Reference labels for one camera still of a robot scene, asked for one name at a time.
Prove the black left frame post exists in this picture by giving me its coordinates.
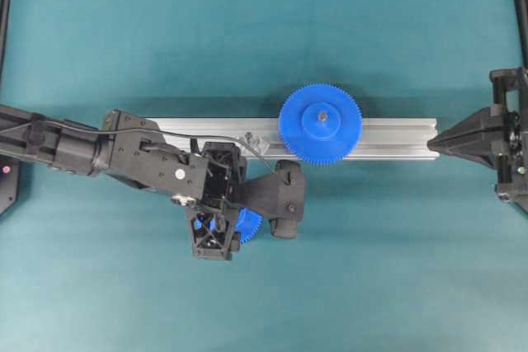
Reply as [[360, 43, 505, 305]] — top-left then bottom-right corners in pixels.
[[0, 0, 17, 81]]

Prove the small blue plastic gear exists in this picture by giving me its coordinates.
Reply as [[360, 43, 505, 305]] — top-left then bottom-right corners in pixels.
[[235, 209, 262, 244]]

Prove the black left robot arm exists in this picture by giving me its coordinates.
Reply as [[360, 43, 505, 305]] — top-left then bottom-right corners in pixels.
[[1, 106, 247, 260]]

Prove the aluminium extrusion rail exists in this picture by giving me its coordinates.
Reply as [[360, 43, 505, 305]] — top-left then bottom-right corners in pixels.
[[152, 118, 439, 161]]

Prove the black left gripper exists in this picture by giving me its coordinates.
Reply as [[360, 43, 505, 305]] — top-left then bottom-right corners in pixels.
[[172, 142, 247, 260]]

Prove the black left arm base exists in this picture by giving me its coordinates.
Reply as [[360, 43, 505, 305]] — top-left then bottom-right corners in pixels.
[[0, 155, 20, 215]]

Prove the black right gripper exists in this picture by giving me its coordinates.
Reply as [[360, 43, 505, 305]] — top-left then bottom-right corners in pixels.
[[427, 68, 527, 203]]

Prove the black camera cable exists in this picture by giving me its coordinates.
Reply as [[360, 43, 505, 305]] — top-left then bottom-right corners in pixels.
[[0, 120, 276, 176]]

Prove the large blue plastic gear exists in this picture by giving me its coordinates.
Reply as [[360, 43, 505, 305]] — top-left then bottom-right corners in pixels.
[[277, 83, 363, 166]]

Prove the silver shaft mounting bracket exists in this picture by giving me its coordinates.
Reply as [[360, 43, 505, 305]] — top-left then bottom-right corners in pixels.
[[239, 131, 270, 156]]

